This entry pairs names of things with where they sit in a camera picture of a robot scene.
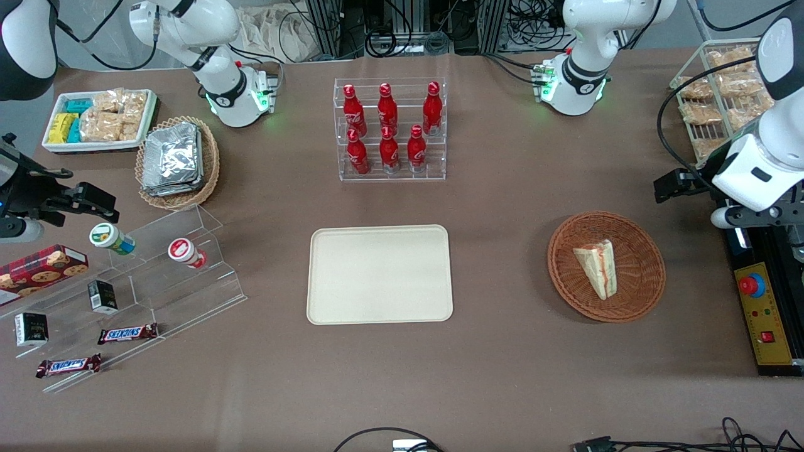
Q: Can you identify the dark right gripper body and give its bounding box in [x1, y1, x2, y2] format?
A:
[0, 141, 50, 218]

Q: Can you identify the triangle sandwich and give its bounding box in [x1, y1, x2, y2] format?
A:
[573, 239, 619, 301]

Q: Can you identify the white rectangular snack tray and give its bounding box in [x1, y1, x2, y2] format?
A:
[41, 89, 159, 154]

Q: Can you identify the brown wicker basket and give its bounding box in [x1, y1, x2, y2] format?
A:
[547, 211, 666, 323]

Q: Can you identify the tan wicker basket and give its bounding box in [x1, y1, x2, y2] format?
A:
[135, 116, 220, 211]

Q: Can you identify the beige plastic tray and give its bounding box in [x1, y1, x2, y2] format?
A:
[307, 225, 454, 325]

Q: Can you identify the green lid yogurt cup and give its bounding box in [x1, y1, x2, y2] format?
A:
[89, 222, 136, 256]

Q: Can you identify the wrapped bread pack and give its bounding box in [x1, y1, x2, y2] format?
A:
[727, 94, 774, 131]
[679, 77, 714, 100]
[682, 102, 723, 125]
[707, 47, 762, 75]
[716, 73, 764, 99]
[693, 138, 731, 161]

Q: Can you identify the red cookie box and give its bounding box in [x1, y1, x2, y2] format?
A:
[0, 244, 89, 297]

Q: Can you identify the yellow snack pack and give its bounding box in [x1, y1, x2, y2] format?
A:
[48, 113, 79, 144]

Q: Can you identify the silver foil pouch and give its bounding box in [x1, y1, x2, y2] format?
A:
[143, 122, 202, 188]
[141, 179, 205, 198]

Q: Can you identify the small black carton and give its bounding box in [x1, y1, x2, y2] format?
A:
[87, 280, 119, 315]
[14, 312, 49, 348]

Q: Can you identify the red lid yogurt cup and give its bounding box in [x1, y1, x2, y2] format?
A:
[167, 237, 208, 270]

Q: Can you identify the clear acrylic stepped shelf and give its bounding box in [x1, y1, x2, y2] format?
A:
[0, 204, 247, 394]

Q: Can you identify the snickers chocolate bar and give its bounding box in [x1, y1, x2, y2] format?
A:
[36, 353, 102, 379]
[97, 323, 159, 345]

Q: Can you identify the yellow emergency stop panel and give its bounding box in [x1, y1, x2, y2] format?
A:
[734, 262, 796, 367]

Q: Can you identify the black machine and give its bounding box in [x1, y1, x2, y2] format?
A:
[722, 188, 804, 377]

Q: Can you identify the clear acrylic bottle rack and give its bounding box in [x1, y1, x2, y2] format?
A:
[334, 77, 448, 182]

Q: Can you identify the white cloth bag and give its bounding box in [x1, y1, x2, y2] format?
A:
[237, 5, 316, 63]

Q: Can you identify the red cola bottle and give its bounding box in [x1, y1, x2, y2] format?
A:
[378, 83, 399, 134]
[346, 129, 370, 175]
[379, 126, 401, 173]
[342, 84, 367, 137]
[422, 82, 443, 136]
[407, 125, 428, 172]

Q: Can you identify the white wire rack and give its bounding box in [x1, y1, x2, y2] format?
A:
[669, 39, 780, 169]

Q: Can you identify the black cable bundle with connector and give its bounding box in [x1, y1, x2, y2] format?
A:
[572, 417, 804, 452]

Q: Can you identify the aluminium frame rack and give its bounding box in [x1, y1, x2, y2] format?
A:
[305, 0, 511, 58]

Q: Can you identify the black looped table cable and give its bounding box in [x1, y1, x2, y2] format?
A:
[333, 427, 444, 452]

